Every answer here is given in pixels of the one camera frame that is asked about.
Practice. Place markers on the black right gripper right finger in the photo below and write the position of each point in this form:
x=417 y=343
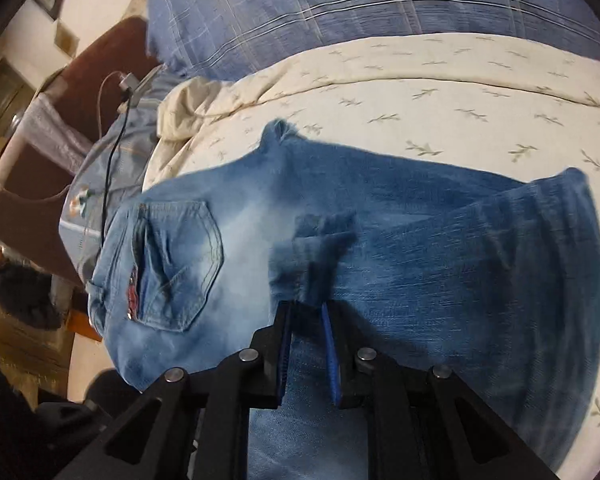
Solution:
x=421 y=424

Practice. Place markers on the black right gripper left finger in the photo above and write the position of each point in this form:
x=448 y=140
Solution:
x=194 y=425

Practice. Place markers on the blue denim jeans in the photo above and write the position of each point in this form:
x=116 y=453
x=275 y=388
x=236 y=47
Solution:
x=499 y=279

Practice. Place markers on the man in dark jacket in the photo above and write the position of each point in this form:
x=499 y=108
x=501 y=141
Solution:
x=25 y=295

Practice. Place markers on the brown headboard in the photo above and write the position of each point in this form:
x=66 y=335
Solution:
x=32 y=186

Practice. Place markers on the lilac cloth on headboard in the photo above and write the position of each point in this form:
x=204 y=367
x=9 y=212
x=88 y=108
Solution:
x=48 y=133

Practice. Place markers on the cream leaf-print quilt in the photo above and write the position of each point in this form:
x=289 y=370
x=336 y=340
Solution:
x=485 y=102

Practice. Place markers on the blue plaid pillow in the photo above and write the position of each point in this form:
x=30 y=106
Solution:
x=229 y=39

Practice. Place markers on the white charger with cable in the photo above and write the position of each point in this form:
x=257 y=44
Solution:
x=127 y=83

